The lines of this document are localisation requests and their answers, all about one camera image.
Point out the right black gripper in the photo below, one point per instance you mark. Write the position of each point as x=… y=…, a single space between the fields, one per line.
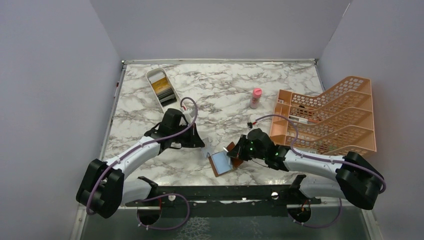
x=238 y=151

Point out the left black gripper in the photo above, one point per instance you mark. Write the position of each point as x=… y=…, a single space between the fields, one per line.
x=194 y=140

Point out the white credit card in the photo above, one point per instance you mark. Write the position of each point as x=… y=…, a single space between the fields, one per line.
x=207 y=150

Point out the brown leather card holder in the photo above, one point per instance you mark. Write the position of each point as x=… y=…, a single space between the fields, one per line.
x=221 y=163

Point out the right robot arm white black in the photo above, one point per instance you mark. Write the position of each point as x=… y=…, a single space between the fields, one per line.
x=348 y=176

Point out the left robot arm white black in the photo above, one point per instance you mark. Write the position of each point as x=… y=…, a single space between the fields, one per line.
x=105 y=187

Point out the stack of credit cards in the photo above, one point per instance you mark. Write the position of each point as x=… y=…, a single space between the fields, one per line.
x=162 y=88

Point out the white oblong plastic tray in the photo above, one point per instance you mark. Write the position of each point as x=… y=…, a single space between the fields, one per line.
x=175 y=105

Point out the pink small bottle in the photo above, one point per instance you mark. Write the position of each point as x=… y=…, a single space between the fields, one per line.
x=255 y=98

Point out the orange plastic file organizer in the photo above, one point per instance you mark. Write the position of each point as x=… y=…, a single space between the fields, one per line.
x=338 y=121

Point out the aluminium table frame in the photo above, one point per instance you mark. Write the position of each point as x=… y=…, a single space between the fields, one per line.
x=323 y=138

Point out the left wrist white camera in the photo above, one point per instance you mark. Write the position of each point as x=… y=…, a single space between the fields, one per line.
x=189 y=115

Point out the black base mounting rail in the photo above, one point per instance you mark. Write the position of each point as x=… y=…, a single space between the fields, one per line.
x=216 y=201

